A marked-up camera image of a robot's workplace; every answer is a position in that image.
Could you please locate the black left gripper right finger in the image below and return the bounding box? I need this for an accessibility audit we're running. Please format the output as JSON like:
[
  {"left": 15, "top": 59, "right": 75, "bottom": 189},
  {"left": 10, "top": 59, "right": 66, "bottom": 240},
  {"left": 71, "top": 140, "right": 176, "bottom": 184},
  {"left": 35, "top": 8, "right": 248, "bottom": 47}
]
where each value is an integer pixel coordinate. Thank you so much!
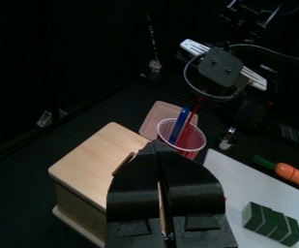
[{"left": 154, "top": 139, "right": 239, "bottom": 248}]

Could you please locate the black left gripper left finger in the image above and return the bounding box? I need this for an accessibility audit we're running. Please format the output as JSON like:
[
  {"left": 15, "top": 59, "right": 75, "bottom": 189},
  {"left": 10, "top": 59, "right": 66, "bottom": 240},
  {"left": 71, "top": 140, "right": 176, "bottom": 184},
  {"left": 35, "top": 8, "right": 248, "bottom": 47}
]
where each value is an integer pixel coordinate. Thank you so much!
[{"left": 106, "top": 140, "right": 166, "bottom": 248}]

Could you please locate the red plastic toy knife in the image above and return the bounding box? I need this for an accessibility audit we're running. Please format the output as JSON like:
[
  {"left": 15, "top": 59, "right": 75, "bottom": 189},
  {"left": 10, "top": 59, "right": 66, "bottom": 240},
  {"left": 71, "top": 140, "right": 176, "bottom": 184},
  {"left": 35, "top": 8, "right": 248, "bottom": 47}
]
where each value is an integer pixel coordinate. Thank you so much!
[{"left": 174, "top": 95, "right": 206, "bottom": 146}]

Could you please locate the white cutting board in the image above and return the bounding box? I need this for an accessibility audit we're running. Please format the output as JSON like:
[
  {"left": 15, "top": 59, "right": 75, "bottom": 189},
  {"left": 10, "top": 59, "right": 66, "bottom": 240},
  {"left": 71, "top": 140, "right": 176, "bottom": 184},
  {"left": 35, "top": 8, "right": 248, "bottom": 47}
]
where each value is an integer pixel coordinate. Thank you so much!
[{"left": 202, "top": 148, "right": 299, "bottom": 248}]

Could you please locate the green sushi roll piece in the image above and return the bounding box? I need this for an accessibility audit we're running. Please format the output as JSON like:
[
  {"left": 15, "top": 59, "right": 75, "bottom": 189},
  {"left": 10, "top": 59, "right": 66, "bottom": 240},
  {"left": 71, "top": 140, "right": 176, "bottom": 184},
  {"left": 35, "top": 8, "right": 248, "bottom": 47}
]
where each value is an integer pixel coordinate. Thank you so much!
[
  {"left": 279, "top": 216, "right": 299, "bottom": 248},
  {"left": 240, "top": 201, "right": 266, "bottom": 233},
  {"left": 255, "top": 206, "right": 278, "bottom": 236},
  {"left": 267, "top": 211, "right": 291, "bottom": 242}
]

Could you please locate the pink plastic plate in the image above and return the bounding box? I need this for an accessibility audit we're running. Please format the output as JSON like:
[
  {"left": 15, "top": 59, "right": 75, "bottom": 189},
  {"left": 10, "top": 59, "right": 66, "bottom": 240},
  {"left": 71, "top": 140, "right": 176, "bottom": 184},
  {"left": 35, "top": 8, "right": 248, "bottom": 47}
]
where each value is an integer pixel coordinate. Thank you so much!
[{"left": 138, "top": 100, "right": 199, "bottom": 141}]

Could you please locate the light wooden slotted box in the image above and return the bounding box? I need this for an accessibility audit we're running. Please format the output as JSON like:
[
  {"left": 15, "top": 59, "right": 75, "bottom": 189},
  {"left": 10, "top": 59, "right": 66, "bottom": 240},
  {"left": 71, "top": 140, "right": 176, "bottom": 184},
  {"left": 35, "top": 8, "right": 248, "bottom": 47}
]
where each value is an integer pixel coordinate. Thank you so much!
[{"left": 47, "top": 121, "right": 156, "bottom": 248}]

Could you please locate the red plastic cup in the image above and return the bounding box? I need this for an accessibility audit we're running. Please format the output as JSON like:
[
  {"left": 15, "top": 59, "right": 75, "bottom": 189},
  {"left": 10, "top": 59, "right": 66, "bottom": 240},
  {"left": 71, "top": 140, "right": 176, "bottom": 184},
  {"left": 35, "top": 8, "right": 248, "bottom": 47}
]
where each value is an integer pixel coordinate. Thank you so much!
[{"left": 155, "top": 117, "right": 208, "bottom": 161}]

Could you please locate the small silver metal object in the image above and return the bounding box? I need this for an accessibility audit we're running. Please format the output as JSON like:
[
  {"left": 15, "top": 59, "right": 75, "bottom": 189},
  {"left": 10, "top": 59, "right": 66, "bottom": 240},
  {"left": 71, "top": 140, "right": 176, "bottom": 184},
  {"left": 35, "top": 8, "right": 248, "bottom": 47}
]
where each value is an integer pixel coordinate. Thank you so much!
[{"left": 218, "top": 126, "right": 239, "bottom": 151}]

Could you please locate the orange toy carrot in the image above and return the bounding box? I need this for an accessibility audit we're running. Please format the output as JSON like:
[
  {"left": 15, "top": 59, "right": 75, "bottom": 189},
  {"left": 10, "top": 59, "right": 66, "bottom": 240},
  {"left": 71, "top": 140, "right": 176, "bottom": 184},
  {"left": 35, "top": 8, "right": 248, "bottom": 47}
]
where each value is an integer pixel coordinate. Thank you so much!
[{"left": 252, "top": 154, "right": 299, "bottom": 188}]

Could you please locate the black looped camera cable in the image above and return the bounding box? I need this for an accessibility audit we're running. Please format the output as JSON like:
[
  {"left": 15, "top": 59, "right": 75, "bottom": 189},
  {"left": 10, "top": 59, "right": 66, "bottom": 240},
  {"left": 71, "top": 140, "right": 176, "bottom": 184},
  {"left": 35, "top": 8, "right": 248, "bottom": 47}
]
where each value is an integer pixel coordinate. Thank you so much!
[{"left": 183, "top": 51, "right": 244, "bottom": 102}]

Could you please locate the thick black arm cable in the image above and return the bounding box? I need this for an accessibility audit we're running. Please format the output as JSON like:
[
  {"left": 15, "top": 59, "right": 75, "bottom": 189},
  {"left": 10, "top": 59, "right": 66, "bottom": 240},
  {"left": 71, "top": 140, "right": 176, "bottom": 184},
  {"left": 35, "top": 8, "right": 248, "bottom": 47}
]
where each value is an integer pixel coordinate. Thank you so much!
[{"left": 228, "top": 43, "right": 299, "bottom": 63}]

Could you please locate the silver frame corner bracket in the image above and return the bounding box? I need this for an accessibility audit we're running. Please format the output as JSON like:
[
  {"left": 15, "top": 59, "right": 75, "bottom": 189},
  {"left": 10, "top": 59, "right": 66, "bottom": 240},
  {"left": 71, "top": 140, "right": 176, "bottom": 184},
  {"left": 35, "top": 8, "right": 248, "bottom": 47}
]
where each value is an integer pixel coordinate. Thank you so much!
[
  {"left": 148, "top": 58, "right": 163, "bottom": 73},
  {"left": 35, "top": 109, "right": 54, "bottom": 128}
]

